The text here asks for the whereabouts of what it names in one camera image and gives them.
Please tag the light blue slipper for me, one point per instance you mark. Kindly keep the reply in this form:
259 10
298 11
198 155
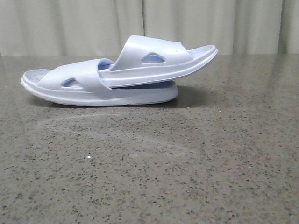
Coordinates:
146 60
80 84

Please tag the pale green curtain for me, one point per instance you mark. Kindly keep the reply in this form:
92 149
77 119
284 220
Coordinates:
101 27

